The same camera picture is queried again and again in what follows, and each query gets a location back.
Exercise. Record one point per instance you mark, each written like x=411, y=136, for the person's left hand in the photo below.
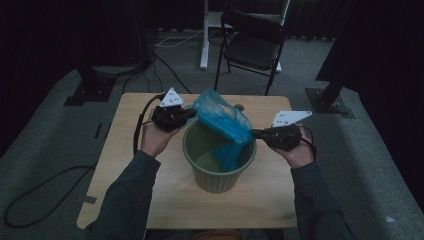
x=155, y=141

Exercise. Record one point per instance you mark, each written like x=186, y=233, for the black folding chair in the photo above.
x=253, y=50

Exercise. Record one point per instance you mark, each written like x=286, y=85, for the white paper scrap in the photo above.
x=390, y=219

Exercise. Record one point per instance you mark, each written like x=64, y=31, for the grey tape strip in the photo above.
x=89, y=199

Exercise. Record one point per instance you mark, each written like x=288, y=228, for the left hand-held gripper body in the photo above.
x=168, y=116

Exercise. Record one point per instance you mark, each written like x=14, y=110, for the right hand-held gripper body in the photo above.
x=283, y=136

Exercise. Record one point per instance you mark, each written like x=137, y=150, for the black slanted stand with base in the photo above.
x=328, y=103

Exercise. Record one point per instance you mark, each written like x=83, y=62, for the blue plastic bag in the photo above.
x=223, y=120

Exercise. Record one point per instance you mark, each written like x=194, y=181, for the person's right hand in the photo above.
x=300, y=155

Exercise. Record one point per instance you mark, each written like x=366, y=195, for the white desk frame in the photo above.
x=204, y=50

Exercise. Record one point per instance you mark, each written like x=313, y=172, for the grey table grommet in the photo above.
x=240, y=107

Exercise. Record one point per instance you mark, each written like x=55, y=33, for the green ribbed bin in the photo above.
x=213, y=181

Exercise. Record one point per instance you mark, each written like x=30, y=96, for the dark curtain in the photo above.
x=313, y=20

